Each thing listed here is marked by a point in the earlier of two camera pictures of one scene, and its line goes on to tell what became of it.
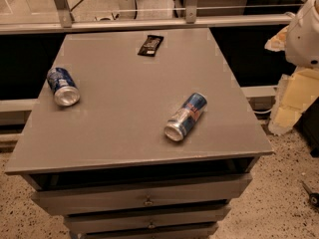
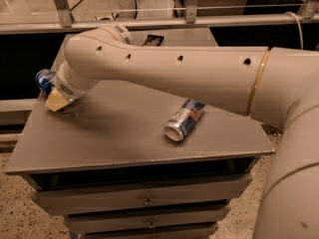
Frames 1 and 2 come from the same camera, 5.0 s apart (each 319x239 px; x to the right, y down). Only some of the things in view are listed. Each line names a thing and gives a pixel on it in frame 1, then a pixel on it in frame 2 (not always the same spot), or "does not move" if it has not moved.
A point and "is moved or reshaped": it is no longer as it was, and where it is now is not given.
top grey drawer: x=143 y=195 does not move
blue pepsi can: x=65 y=91 is moved or reshaped
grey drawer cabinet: x=139 y=133 does not move
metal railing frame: x=190 y=20 does not move
